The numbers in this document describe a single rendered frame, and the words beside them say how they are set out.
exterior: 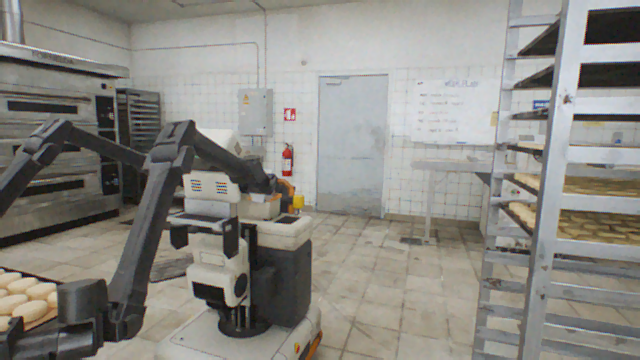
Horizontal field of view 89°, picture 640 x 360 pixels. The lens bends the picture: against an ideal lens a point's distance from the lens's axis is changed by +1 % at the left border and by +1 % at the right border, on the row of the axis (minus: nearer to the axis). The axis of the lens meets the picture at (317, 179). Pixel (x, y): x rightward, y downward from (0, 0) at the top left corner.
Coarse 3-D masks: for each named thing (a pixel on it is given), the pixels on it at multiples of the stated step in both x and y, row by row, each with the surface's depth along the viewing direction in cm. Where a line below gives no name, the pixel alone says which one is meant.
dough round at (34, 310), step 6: (18, 306) 62; (24, 306) 62; (30, 306) 62; (36, 306) 62; (42, 306) 62; (12, 312) 60; (18, 312) 60; (24, 312) 60; (30, 312) 60; (36, 312) 61; (42, 312) 62; (24, 318) 60; (30, 318) 60; (36, 318) 61
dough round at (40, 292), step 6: (30, 288) 69; (36, 288) 69; (42, 288) 69; (48, 288) 69; (54, 288) 70; (30, 294) 67; (36, 294) 67; (42, 294) 68; (48, 294) 68; (30, 300) 67; (36, 300) 67; (42, 300) 68
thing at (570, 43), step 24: (576, 0) 56; (576, 24) 56; (576, 48) 57; (576, 72) 57; (552, 96) 60; (552, 120) 60; (552, 144) 60; (552, 168) 60; (552, 192) 61; (552, 216) 61; (552, 240) 62; (528, 288) 66; (528, 312) 65; (528, 336) 65
